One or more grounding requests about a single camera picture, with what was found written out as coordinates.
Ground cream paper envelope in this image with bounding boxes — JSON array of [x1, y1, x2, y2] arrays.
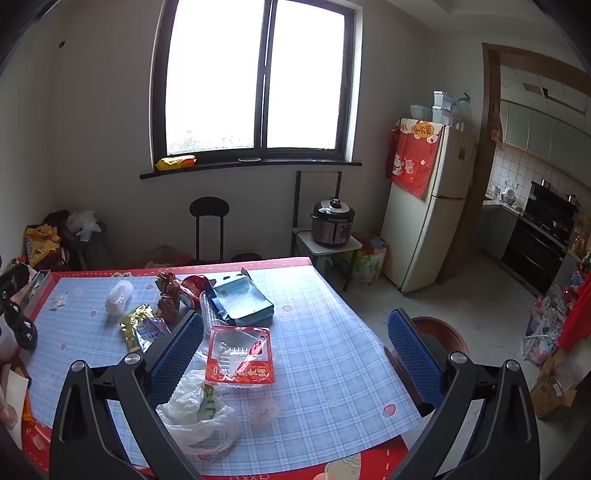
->
[[0, 369, 31, 448]]

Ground red foil wrapper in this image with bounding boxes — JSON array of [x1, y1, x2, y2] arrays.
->
[[180, 274, 208, 310]]

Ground colourful shopping bag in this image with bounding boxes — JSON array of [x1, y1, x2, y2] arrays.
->
[[344, 231, 389, 283]]

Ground yellow snack bags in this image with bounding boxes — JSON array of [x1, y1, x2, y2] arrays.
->
[[24, 224, 63, 271]]

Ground clear floor bag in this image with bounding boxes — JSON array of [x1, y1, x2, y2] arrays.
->
[[147, 246, 178, 268]]

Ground red clear plastic tray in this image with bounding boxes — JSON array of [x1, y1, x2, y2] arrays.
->
[[204, 325, 276, 386]]

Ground wooden door frame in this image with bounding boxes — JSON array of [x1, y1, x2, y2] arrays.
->
[[436, 42, 591, 284]]

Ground crumpled white bag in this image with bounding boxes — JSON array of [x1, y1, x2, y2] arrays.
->
[[66, 210, 102, 241]]

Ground brown wrapper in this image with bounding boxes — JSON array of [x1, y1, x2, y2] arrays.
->
[[154, 271, 185, 326]]

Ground electric pressure cooker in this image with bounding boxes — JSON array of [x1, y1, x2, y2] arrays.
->
[[310, 198, 357, 248]]

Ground cream refrigerator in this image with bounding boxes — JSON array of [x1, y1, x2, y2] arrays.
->
[[381, 117, 476, 294]]

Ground red printed table cover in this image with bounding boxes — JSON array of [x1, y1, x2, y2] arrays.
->
[[18, 256, 409, 480]]

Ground white storage boxes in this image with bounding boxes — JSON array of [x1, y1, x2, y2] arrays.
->
[[433, 91, 455, 125]]

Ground blue cardboard box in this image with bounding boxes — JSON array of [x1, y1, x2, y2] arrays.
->
[[203, 267, 275, 326]]

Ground blue plaid tablecloth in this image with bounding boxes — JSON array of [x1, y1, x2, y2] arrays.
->
[[23, 265, 423, 472]]

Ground black round back chair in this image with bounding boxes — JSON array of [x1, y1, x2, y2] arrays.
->
[[189, 196, 230, 261]]

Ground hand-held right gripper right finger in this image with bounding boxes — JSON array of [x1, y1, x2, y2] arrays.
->
[[387, 308, 542, 480]]

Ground clear plastic cups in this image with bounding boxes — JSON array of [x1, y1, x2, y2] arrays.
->
[[199, 291, 223, 344]]

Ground grey kitchen cabinet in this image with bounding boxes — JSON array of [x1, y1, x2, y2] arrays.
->
[[478, 200, 520, 260]]

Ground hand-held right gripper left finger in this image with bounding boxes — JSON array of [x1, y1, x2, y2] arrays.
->
[[48, 310, 206, 480]]

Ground pale upper kitchen cabinets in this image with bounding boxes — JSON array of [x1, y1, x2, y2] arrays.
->
[[501, 99, 591, 178]]

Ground black window sill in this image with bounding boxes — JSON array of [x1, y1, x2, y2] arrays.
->
[[140, 159, 363, 180]]

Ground dark low stool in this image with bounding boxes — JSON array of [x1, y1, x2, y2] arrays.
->
[[62, 222, 112, 271]]

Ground gold foil wrapper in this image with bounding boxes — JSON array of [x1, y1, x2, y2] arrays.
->
[[119, 304, 172, 354]]

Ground yellow snack packet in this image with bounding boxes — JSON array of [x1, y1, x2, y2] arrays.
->
[[156, 155, 198, 171]]

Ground white foam fruit net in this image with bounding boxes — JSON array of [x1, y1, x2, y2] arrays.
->
[[105, 279, 134, 317]]

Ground black kitchen stove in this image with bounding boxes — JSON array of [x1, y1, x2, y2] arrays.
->
[[501, 180, 580, 296]]

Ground pile of colourful packages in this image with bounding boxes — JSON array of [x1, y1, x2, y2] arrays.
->
[[523, 222, 591, 367]]

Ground clear plastic bag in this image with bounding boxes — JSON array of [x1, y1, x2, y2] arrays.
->
[[454, 92, 472, 129]]

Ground black framed window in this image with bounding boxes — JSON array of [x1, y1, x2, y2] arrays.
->
[[150, 0, 363, 163]]

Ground red hanging cloth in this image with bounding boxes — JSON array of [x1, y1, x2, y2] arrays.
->
[[556, 268, 591, 356]]

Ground red round bin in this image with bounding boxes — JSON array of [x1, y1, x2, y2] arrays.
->
[[383, 316, 468, 370]]

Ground white plastic bag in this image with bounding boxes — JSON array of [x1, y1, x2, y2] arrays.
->
[[156, 369, 240, 455]]

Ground black frame side table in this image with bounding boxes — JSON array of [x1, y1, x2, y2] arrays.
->
[[292, 171, 364, 291]]

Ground red printed cloth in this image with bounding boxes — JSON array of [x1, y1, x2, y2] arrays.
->
[[385, 117, 446, 199]]

